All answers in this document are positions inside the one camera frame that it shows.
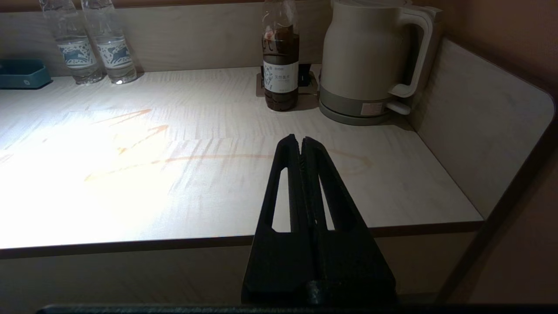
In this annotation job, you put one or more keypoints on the small blue tray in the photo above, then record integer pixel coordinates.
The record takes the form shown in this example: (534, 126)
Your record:
(22, 74)

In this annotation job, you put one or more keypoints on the cream electric kettle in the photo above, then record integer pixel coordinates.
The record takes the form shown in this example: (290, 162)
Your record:
(362, 52)

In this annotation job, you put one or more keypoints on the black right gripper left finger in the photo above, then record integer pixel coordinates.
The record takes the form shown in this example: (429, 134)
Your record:
(279, 261)

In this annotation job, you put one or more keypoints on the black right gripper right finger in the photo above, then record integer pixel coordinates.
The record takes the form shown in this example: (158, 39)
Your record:
(353, 266)

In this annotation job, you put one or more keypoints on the clear water bottle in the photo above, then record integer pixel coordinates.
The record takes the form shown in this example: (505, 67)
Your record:
(76, 52)
(114, 52)

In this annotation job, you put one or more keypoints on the grey kettle base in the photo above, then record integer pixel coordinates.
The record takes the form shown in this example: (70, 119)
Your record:
(348, 111)

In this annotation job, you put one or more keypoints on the dark tea bottle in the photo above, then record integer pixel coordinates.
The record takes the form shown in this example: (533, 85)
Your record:
(281, 74)

